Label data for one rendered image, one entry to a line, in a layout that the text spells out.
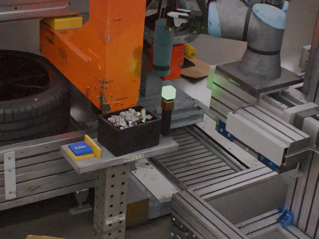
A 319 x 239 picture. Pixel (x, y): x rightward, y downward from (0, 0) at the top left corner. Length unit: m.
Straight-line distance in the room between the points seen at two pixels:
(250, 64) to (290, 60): 2.50
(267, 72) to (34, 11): 1.10
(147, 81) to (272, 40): 1.24
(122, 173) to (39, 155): 0.34
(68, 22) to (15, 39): 1.79
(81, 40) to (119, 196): 0.66
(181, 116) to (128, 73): 0.91
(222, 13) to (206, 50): 2.49
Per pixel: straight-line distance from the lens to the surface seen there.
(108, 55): 2.44
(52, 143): 2.60
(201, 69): 4.34
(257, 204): 2.66
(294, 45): 5.03
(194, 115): 3.42
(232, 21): 2.20
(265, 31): 2.19
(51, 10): 2.87
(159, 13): 3.15
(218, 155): 3.24
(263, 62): 2.23
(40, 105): 2.65
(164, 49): 2.94
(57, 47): 2.87
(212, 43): 4.84
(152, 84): 3.34
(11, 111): 2.60
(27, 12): 2.83
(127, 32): 2.44
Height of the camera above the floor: 1.70
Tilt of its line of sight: 28 degrees down
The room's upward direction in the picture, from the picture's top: 5 degrees clockwise
